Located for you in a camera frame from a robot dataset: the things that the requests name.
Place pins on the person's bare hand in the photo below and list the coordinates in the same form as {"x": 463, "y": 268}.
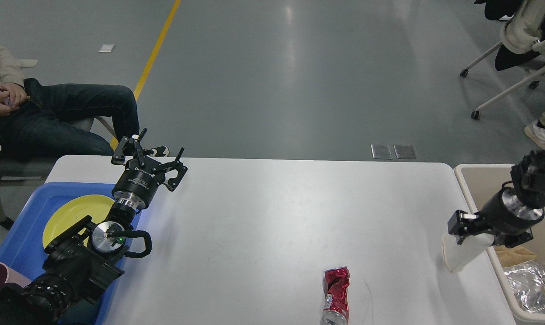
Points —
{"x": 12, "y": 96}

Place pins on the yellow plastic plate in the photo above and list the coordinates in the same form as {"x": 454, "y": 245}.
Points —
{"x": 95, "y": 205}

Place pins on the white office chair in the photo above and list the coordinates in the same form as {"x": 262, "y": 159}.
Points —
{"x": 522, "y": 34}

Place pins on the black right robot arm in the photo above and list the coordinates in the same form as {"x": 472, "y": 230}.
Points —
{"x": 528, "y": 178}

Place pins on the aluminium foil tray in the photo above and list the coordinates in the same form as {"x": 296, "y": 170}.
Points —
{"x": 527, "y": 282}

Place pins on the metal floor plate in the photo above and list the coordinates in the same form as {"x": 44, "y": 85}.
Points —
{"x": 381, "y": 152}
{"x": 404, "y": 152}

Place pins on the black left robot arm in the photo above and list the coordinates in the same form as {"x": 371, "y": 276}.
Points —
{"x": 81, "y": 261}

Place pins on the seated person in jeans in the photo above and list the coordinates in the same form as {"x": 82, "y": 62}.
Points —
{"x": 41, "y": 127}

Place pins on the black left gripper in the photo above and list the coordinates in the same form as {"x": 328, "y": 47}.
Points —
{"x": 142, "y": 176}

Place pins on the crushed red soda can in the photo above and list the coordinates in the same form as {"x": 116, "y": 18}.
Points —
{"x": 335, "y": 310}

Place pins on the blue plastic tray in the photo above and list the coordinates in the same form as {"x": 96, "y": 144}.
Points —
{"x": 23, "y": 251}

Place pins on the brown paper bag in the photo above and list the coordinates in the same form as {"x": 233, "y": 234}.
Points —
{"x": 509, "y": 257}

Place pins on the grey chair under person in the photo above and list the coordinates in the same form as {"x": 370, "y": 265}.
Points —
{"x": 13, "y": 171}

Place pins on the beige plastic bin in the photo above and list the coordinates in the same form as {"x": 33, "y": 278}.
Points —
{"x": 479, "y": 183}

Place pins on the white paper cup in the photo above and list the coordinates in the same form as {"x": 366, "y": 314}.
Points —
{"x": 458, "y": 255}

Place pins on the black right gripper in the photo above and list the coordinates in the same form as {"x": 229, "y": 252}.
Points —
{"x": 505, "y": 218}

